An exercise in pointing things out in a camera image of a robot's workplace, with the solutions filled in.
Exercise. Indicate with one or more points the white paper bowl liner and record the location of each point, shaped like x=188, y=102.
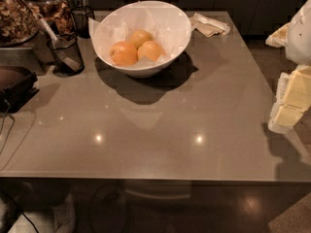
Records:
x=162, y=20

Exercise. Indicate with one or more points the black mesh cup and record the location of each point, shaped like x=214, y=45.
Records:
x=81, y=15
x=61, y=67

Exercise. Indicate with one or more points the silver scoop in cup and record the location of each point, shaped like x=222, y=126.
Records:
x=51, y=36

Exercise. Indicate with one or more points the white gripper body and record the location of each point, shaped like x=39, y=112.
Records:
x=299, y=38

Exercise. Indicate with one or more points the front black mesh cup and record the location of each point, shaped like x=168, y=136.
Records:
x=61, y=67

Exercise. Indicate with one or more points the orange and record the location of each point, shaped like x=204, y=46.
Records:
x=123, y=53
x=152, y=50
x=139, y=37

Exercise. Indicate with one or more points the white bowl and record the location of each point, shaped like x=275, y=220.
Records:
x=145, y=69

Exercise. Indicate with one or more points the folded beige napkins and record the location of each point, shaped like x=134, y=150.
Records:
x=208, y=26

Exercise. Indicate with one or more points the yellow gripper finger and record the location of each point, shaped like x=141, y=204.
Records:
x=278, y=39

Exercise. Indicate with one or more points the dark brown device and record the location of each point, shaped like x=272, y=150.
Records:
x=16, y=88

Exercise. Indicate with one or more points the back black mesh cup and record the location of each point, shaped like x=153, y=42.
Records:
x=81, y=15

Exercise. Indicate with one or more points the large glass snack jar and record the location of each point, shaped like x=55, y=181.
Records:
x=17, y=23

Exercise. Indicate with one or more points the yellow segmented gripper finger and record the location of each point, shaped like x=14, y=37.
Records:
x=293, y=99

